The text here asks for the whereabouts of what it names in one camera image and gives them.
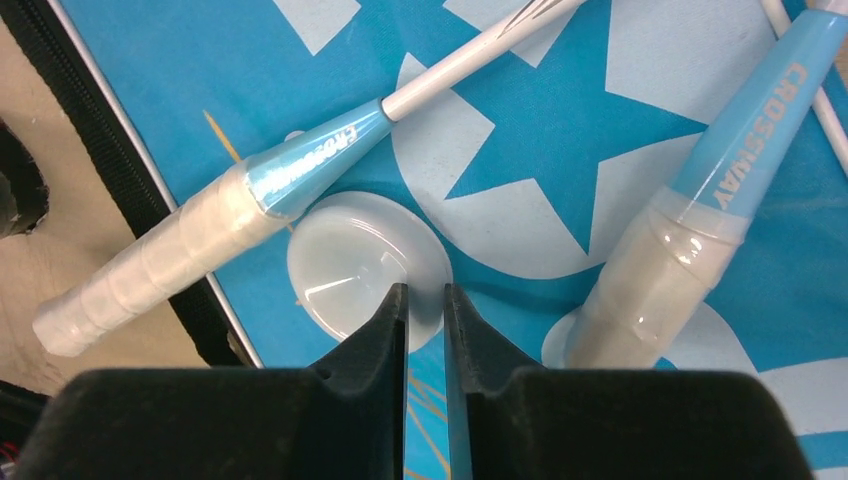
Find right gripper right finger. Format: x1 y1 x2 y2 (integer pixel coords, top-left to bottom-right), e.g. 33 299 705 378
444 284 812 479

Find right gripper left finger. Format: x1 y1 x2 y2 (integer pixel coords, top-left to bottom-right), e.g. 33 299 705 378
15 283 409 479

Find blue racket bag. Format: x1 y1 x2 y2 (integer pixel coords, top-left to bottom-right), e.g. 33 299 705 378
1 1 847 479

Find black shuttlecock tube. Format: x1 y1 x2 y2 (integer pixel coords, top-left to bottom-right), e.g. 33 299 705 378
1 120 49 239

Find white round tube lid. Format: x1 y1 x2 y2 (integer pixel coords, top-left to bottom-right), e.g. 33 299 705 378
287 191 453 352

